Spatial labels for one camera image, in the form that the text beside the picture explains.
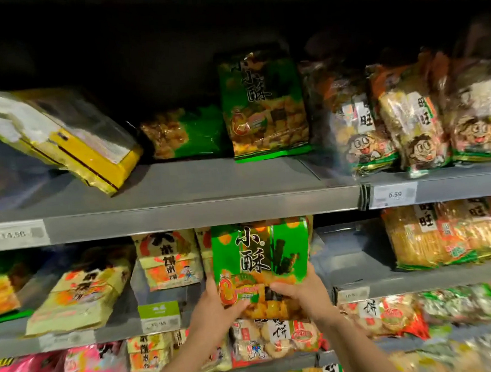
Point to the cartoon face rice cracker bag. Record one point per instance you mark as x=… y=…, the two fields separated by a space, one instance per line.
x=480 y=121
x=350 y=130
x=417 y=129

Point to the cream and orange cracker packet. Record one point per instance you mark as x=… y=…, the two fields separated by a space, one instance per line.
x=81 y=291
x=169 y=260

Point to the red and white cracker bag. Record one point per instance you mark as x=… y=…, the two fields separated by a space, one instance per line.
x=277 y=341

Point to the person's left thumb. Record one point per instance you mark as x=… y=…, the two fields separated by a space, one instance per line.
x=237 y=309

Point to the person's left hand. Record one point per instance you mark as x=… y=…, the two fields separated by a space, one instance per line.
x=206 y=316

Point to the person's right forearm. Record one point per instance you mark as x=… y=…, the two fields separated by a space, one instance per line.
x=358 y=352

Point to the red and clear cracker bag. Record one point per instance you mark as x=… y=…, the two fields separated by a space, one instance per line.
x=384 y=316

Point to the grey metal shelf board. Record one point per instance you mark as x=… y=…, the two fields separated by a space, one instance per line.
x=179 y=196
x=459 y=183
x=360 y=263
x=258 y=371
x=125 y=322

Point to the green rice snack packet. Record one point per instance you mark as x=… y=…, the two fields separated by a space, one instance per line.
x=191 y=133
x=254 y=254
x=265 y=107

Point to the person's right hand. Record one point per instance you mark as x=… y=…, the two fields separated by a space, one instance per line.
x=314 y=298

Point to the small cream cracker packet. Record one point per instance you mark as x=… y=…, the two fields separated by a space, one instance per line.
x=218 y=359
x=150 y=356

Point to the white price tag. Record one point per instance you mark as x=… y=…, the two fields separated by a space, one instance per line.
x=66 y=341
x=354 y=295
x=14 y=234
x=393 y=194

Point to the orange and green snack packet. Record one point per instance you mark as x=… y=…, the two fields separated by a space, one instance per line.
x=1 y=289

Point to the yellow and clear packet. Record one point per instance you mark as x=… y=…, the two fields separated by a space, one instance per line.
x=70 y=137

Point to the green and white shelf label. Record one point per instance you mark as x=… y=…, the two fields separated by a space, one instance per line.
x=159 y=317

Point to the person's right thumb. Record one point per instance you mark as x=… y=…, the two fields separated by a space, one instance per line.
x=285 y=288

